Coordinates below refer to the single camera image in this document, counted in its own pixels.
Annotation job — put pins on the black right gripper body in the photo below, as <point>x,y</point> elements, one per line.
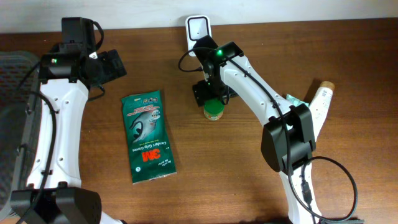
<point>211,87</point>

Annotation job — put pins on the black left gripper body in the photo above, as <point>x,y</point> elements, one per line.
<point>111,67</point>

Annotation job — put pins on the green lid jar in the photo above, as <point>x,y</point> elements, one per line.
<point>213,109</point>

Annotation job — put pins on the mint green tissue pack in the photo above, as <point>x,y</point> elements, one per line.
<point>295,101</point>

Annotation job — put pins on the green 3M gloves packet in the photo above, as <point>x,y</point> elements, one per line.
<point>150,153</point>

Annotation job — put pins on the white bamboo print tube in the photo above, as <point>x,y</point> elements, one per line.
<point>320,105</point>

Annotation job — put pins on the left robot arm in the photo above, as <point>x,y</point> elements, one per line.
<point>67,73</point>

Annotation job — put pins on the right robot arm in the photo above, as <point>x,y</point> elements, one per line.
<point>288,139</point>

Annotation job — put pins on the white barcode scanner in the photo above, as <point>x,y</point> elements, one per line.
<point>197,27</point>

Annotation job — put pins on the grey plastic mesh basket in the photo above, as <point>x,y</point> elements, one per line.
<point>15,162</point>

